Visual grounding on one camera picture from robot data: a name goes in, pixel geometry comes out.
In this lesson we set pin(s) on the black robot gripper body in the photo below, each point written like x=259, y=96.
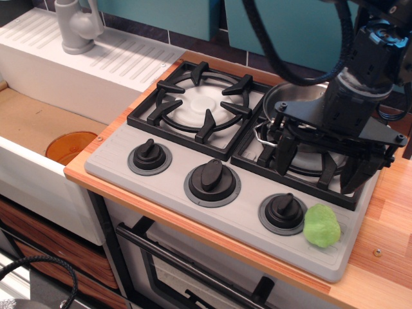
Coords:
x=341, y=120

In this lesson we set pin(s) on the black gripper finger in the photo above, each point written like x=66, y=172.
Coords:
x=359, y=170
x=286, y=149

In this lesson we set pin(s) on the green toy cauliflower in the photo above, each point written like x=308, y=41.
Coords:
x=321, y=227

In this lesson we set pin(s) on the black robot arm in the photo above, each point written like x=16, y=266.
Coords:
x=375, y=57

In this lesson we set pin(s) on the black right stove knob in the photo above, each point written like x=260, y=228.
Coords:
x=282, y=214

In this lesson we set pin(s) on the black stove knob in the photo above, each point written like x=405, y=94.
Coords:
x=149, y=158
x=212, y=185
x=282, y=214

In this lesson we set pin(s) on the grey toy stove top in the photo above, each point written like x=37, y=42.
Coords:
x=238, y=220

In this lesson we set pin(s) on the black middle stove knob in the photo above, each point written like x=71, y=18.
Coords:
x=212, y=185

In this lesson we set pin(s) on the black left stove knob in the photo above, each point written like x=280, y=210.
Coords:
x=149, y=158

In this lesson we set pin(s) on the black right burner grate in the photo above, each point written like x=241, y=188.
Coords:
x=253, y=157

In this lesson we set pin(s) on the black burner grate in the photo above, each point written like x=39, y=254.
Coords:
x=199, y=111
x=253, y=157

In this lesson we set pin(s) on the black left burner grate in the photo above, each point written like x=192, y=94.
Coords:
x=199, y=111

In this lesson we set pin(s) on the orange plastic bowl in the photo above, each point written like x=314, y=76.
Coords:
x=66, y=147

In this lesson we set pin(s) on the grey toy faucet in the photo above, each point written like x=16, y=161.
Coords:
x=78, y=29

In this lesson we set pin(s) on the white toy sink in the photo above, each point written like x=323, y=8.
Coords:
x=46, y=93

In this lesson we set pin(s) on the wood grain drawer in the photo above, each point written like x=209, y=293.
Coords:
x=30, y=234

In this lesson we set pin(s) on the oven door with handle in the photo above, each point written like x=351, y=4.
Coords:
x=182, y=273

